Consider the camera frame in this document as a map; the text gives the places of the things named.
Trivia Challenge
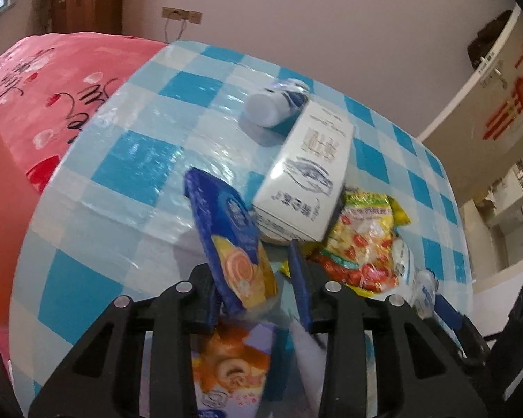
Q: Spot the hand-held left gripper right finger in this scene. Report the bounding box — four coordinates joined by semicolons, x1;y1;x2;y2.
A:
288;240;506;418

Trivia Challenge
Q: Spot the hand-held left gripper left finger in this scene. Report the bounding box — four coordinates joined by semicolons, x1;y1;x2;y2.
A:
28;263;223;418

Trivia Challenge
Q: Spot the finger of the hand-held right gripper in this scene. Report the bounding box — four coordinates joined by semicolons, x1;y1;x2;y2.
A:
433;296;491;367

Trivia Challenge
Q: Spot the small clear bottle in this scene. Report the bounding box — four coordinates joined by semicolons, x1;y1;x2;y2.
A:
390;239;440;318

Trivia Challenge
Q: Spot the yellow red snack packet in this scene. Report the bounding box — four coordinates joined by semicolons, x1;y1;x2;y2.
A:
281;187;410;299

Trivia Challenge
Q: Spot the blue snack packet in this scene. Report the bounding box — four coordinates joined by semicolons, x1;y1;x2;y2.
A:
183;168;280;316

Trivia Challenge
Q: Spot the white plastic bottle blue label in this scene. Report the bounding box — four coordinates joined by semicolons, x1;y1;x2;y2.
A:
243;78;311;137

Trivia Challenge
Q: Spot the orange plastic bin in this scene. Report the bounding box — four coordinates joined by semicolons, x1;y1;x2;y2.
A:
0;107;42;327

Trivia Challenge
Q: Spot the white milk carton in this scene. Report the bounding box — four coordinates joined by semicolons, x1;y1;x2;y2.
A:
252;100;356;245

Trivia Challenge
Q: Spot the shelf with jars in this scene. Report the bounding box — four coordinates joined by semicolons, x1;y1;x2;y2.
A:
488;148;523;253

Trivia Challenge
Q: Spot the blue white checkered tablecloth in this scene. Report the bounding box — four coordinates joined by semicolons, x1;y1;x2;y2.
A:
9;41;473;418

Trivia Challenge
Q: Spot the white door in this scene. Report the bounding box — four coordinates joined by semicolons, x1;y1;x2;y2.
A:
418;4;523;203

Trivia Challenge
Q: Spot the red door decoration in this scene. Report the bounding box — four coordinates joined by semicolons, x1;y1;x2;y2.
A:
484;39;523;140

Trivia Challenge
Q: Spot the dark hanging bag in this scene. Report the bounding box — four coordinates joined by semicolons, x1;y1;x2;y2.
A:
467;11;513;70

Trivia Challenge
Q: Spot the pink printed blanket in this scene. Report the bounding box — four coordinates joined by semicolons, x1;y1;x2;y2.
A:
0;31;166;405

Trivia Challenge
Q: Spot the wooden cabinet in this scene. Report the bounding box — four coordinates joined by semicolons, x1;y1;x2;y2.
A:
50;0;127;36

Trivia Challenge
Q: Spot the silver door handle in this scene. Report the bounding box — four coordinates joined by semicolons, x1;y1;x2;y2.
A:
477;59;504;85

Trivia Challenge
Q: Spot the white charger cable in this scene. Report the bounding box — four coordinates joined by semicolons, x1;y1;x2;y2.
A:
163;16;188;43

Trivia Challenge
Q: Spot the wall socket strip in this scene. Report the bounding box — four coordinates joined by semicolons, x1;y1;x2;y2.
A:
162;7;202;24

